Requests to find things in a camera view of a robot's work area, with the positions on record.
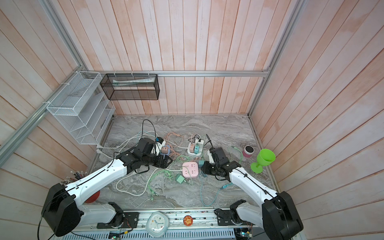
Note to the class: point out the pink cylinder speaker black top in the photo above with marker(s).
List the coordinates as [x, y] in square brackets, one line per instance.
[248, 151]

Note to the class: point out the black mesh basket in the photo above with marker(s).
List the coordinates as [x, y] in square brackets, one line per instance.
[118, 87]

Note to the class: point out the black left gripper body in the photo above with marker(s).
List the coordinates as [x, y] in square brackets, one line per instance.
[152, 159]

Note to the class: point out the red round sticker badge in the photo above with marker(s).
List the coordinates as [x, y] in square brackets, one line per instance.
[188, 221]

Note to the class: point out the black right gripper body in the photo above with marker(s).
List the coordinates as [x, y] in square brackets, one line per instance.
[211, 168]

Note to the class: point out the white power strip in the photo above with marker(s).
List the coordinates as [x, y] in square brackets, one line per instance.
[199, 142]

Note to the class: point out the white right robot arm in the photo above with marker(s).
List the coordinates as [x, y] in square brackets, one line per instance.
[275, 212]

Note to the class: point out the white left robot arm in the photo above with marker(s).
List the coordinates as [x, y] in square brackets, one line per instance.
[64, 208]

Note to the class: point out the pink charger from blue strip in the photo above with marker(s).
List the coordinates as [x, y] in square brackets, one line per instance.
[165, 150]

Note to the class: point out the blue power strip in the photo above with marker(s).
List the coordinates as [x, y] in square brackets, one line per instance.
[167, 156]

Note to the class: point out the green plastic goblet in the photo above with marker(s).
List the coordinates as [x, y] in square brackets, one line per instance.
[265, 158]

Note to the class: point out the red pen holder with pens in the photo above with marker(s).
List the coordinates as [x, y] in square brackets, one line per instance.
[84, 188]

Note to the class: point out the pink power strip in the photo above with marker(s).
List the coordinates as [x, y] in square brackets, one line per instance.
[190, 170]

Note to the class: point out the teal USB charger plug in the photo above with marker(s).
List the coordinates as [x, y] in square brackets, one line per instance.
[201, 163]

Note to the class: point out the green USB charger plug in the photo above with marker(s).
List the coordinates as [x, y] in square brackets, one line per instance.
[179, 179]

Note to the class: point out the white alarm clock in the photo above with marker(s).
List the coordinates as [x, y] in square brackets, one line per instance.
[157, 224]

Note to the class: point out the white wire mesh shelf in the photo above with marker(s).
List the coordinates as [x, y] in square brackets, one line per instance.
[81, 110]

